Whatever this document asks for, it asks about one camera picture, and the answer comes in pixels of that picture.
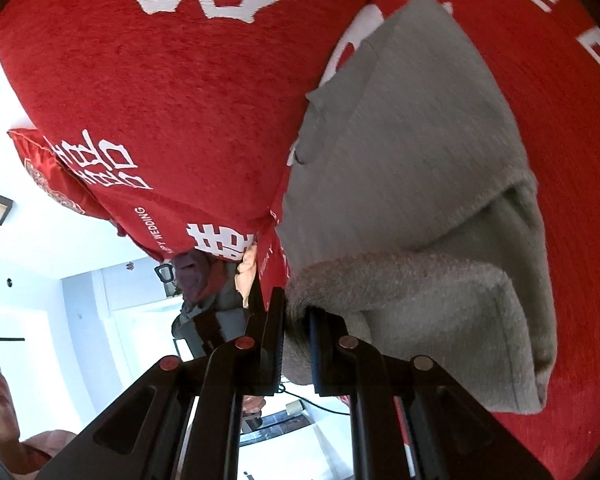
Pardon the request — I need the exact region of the red embroidered cushion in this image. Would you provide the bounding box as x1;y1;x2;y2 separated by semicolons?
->
7;129;118;221

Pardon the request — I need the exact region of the person's pink top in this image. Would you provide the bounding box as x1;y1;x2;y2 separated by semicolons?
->
19;429;81;462

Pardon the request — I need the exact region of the grey knit sweater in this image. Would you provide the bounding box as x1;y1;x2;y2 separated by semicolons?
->
275;0;558;416

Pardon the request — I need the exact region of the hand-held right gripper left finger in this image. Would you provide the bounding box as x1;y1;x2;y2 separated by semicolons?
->
37;287;287;480

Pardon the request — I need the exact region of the peach cloth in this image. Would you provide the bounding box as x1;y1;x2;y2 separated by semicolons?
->
235;245;259;309

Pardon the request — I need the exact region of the red printed sofa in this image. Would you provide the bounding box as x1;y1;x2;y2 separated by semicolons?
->
0;0;600;480

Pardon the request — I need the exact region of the purple grey cloth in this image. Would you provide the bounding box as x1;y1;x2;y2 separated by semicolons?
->
174;250;212;311

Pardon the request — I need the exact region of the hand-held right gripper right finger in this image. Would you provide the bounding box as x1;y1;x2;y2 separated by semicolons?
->
307;309;551;480

